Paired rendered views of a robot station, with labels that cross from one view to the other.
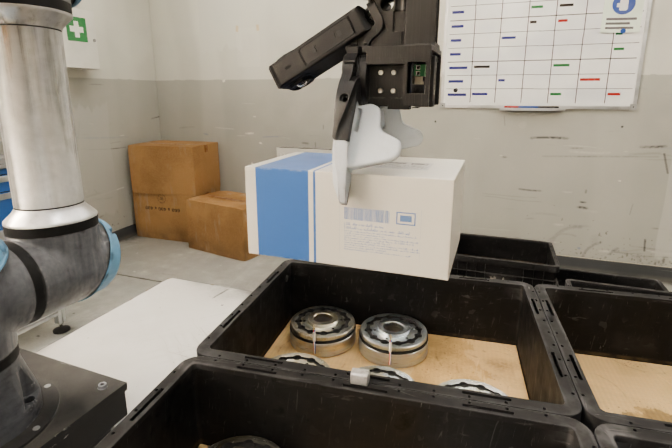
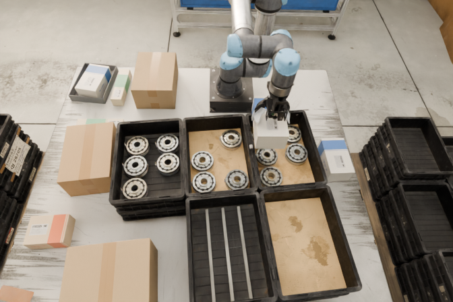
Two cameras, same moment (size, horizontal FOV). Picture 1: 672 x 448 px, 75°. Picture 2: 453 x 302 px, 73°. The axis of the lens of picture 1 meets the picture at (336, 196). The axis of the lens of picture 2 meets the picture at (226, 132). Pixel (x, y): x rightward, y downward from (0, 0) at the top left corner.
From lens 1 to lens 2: 1.08 m
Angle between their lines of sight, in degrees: 66
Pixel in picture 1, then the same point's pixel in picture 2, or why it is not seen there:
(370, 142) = (257, 116)
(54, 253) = (251, 67)
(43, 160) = not seen: hidden behind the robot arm
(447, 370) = (292, 171)
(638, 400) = (305, 222)
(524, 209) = not seen: outside the picture
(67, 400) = (243, 96)
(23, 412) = (232, 92)
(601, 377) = (311, 214)
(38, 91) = (260, 30)
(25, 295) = (240, 73)
